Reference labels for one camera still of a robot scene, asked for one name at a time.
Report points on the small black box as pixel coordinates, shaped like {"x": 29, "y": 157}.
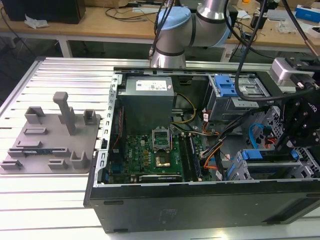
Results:
{"x": 258, "y": 20}

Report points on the crumpled white plastic wrap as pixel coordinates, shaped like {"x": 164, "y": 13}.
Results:
{"x": 36, "y": 21}

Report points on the blue plastic latch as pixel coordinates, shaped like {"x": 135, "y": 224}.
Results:
{"x": 225, "y": 86}

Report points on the hard disk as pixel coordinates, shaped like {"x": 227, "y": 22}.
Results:
{"x": 251, "y": 155}

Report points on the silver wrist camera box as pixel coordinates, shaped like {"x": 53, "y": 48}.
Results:
{"x": 282, "y": 71}

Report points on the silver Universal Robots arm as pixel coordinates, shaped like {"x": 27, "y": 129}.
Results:
{"x": 175, "y": 35}

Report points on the silver optical drive cage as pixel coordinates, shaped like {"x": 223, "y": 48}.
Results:
{"x": 225, "y": 110}

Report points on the large black box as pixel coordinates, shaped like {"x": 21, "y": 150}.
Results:
{"x": 45, "y": 10}

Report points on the grey parts rack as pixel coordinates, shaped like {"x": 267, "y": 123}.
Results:
{"x": 50, "y": 140}

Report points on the blue and white carton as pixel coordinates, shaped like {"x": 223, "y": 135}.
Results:
{"x": 308, "y": 12}

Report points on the grey power supply box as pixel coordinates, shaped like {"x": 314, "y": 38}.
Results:
{"x": 145, "y": 107}

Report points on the flat grey device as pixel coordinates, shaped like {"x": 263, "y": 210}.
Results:
{"x": 278, "y": 15}

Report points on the black PC case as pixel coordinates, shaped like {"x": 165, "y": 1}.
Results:
{"x": 175, "y": 207}

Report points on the black graphics card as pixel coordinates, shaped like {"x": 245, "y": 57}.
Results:
{"x": 160, "y": 178}

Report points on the RAM slot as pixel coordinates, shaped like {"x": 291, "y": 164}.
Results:
{"x": 191, "y": 158}
{"x": 184, "y": 158}
{"x": 188, "y": 158}

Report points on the green motherboard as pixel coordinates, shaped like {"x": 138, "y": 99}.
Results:
{"x": 140, "y": 155}

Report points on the wooden workbench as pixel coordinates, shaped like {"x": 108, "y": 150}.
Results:
{"x": 100, "y": 27}

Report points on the silver metal disk bay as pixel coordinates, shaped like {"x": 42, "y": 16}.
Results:
{"x": 307, "y": 172}

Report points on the dark RAM stick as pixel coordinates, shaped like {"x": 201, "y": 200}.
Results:
{"x": 37, "y": 151}
{"x": 195, "y": 157}

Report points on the CPU socket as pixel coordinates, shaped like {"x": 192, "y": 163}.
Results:
{"x": 162, "y": 160}

